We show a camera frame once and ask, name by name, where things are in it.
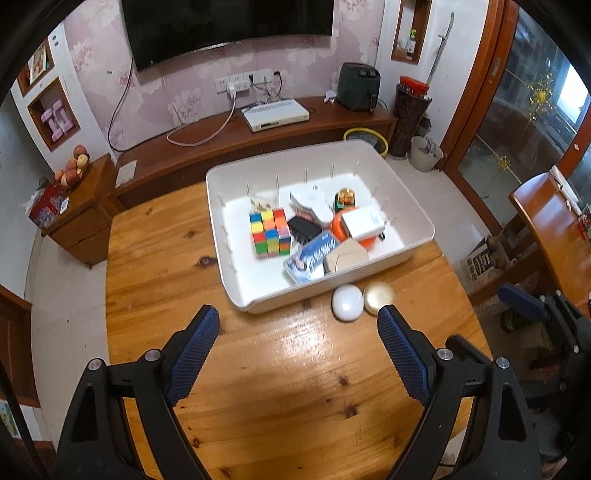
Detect yellow-rimmed trash bin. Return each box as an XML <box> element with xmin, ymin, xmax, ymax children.
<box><xmin>344</xmin><ymin>128</ymin><xmax>389</xmax><ymax>158</ymax></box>

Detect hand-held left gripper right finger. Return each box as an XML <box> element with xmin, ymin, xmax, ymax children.
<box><xmin>377</xmin><ymin>305</ymin><xmax>541</xmax><ymax>480</ymax></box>

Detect grey paper sheet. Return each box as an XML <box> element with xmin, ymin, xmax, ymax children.
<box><xmin>114</xmin><ymin>160</ymin><xmax>138</xmax><ymax>188</ymax></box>

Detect printed cardboard box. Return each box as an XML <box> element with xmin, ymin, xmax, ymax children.
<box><xmin>461</xmin><ymin>235</ymin><xmax>511</xmax><ymax>282</ymax></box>

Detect white wall outlets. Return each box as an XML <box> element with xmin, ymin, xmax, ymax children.
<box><xmin>213</xmin><ymin>68</ymin><xmax>273</xmax><ymax>92</ymax></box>

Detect red printed box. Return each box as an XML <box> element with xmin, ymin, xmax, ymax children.
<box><xmin>28</xmin><ymin>185</ymin><xmax>70</xmax><ymax>229</ymax></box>

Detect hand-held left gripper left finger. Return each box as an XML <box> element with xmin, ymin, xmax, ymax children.
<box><xmin>54</xmin><ymin>304</ymin><xmax>221</xmax><ymax>480</ymax></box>

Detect orange round tape measure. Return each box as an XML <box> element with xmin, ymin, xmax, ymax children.
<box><xmin>329</xmin><ymin>210</ymin><xmax>389</xmax><ymax>252</ymax></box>

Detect white packet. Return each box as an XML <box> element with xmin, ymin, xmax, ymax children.
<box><xmin>549</xmin><ymin>166</ymin><xmax>583</xmax><ymax>214</ymax></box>

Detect wooden drawer cabinet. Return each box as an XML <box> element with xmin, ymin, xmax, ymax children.
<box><xmin>41</xmin><ymin>154</ymin><xmax>118</xmax><ymax>270</ymax></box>

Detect white bucket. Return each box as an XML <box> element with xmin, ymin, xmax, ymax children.
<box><xmin>409</xmin><ymin>135</ymin><xmax>444</xmax><ymax>172</ymax></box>

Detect colourful puzzle cube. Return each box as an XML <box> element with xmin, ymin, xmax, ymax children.
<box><xmin>249</xmin><ymin>209</ymin><xmax>291</xmax><ymax>259</ymax></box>

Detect black television cable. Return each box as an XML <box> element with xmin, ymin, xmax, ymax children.
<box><xmin>107</xmin><ymin>55</ymin><xmax>137</xmax><ymax>151</ymax></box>

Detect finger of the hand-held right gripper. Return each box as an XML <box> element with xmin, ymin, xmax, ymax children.
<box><xmin>445</xmin><ymin>335</ymin><xmax>495</xmax><ymax>365</ymax></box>
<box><xmin>498</xmin><ymin>284</ymin><xmax>550</xmax><ymax>322</ymax></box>

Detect pink dumbbell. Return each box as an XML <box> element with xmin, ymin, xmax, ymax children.
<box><xmin>41</xmin><ymin>100</ymin><xmax>70</xmax><ymax>123</ymax></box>
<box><xmin>50</xmin><ymin>115</ymin><xmax>75</xmax><ymax>141</ymax></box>

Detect dark air fryer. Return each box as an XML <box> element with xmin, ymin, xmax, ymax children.
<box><xmin>336</xmin><ymin>62</ymin><xmax>382</xmax><ymax>113</ymax></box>

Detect black television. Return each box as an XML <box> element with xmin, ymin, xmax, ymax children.
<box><xmin>121</xmin><ymin>0</ymin><xmax>334</xmax><ymax>72</ymax></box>

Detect colourful wall sticker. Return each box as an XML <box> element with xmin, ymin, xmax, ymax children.
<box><xmin>0</xmin><ymin>399</ymin><xmax>19</xmax><ymax>439</ymax></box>

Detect black charger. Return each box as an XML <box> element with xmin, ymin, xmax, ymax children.
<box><xmin>287</xmin><ymin>216</ymin><xmax>322</xmax><ymax>247</ymax></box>

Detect beige faceted box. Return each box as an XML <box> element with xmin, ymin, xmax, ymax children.
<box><xmin>323</xmin><ymin>240</ymin><xmax>370</xmax><ymax>274</ymax></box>

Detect clear plastic box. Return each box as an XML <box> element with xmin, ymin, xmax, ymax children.
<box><xmin>249</xmin><ymin>194</ymin><xmax>282</xmax><ymax>215</ymax></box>

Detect picture frame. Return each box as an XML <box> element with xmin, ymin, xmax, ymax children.
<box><xmin>28</xmin><ymin>46</ymin><xmax>51</xmax><ymax>84</ymax></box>

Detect wooden door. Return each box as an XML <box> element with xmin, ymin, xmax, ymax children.
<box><xmin>0</xmin><ymin>284</ymin><xmax>42</xmax><ymax>409</ymax></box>

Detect gold tinsel ornament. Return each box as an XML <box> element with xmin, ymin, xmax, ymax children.
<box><xmin>530</xmin><ymin>83</ymin><xmax>553</xmax><ymax>108</ymax></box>

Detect white plastic bin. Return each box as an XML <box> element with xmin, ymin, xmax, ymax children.
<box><xmin>205</xmin><ymin>140</ymin><xmax>436</xmax><ymax>315</ymax></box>

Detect long sheathed sword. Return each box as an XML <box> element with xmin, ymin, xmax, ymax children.
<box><xmin>425</xmin><ymin>13</ymin><xmax>455</xmax><ymax>84</ymax></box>

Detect tall dark canister red lid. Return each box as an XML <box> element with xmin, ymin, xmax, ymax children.
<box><xmin>390</xmin><ymin>76</ymin><xmax>432</xmax><ymax>158</ymax></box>

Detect wooden side table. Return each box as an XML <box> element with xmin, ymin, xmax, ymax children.
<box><xmin>509</xmin><ymin>172</ymin><xmax>591</xmax><ymax>319</ymax></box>

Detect white cat-shaped gadget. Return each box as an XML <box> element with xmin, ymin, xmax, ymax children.
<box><xmin>289</xmin><ymin>186</ymin><xmax>335</xmax><ymax>227</ymax></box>

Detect white round case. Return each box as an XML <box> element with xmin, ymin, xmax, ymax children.
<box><xmin>331</xmin><ymin>285</ymin><xmax>366</xmax><ymax>322</ymax></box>

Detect wooden-framed glass door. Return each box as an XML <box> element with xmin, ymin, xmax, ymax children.
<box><xmin>443</xmin><ymin>0</ymin><xmax>591</xmax><ymax>232</ymax></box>

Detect gold round compact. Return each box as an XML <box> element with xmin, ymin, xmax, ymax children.
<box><xmin>363</xmin><ymin>281</ymin><xmax>397</xmax><ymax>317</ymax></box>

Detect white set-top box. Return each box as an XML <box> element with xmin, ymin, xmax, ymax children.
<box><xmin>241</xmin><ymin>98</ymin><xmax>311</xmax><ymax>134</ymax></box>

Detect black plug cables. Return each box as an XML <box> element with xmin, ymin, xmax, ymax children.
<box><xmin>249</xmin><ymin>69</ymin><xmax>284</xmax><ymax>104</ymax></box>

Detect white power adapter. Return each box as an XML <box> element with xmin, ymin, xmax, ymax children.
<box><xmin>341</xmin><ymin>206</ymin><xmax>386</xmax><ymax>241</ymax></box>

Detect white cable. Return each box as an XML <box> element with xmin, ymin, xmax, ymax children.
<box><xmin>166</xmin><ymin>95</ymin><xmax>237</xmax><ymax>146</ymax></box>

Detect wooden television console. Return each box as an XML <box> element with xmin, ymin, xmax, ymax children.
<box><xmin>108</xmin><ymin>95</ymin><xmax>399</xmax><ymax>213</ymax></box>

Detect blue printed box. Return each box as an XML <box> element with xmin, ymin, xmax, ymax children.
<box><xmin>283</xmin><ymin>231</ymin><xmax>340</xmax><ymax>284</ymax></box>

